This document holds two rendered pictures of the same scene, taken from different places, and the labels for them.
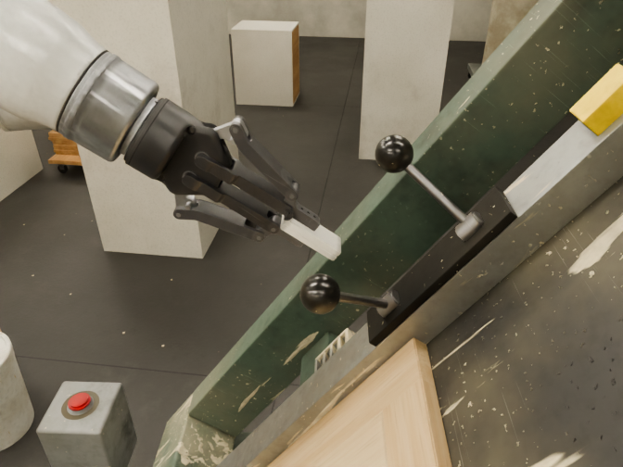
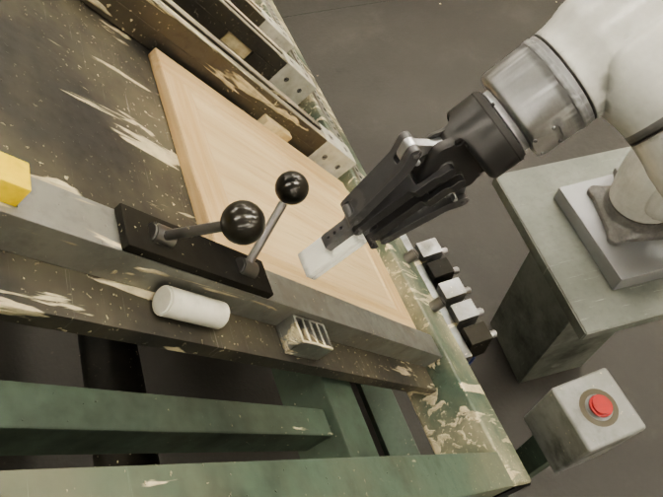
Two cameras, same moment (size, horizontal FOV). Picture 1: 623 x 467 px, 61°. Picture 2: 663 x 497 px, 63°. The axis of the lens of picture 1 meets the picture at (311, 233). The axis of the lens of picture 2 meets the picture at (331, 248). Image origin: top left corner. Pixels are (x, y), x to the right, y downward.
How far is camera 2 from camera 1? 0.78 m
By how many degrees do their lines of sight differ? 89
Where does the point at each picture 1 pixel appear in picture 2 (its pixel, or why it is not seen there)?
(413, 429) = (213, 207)
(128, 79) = (510, 65)
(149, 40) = not seen: outside the picture
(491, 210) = (137, 225)
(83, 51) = (552, 29)
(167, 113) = (469, 103)
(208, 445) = (459, 443)
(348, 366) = (282, 280)
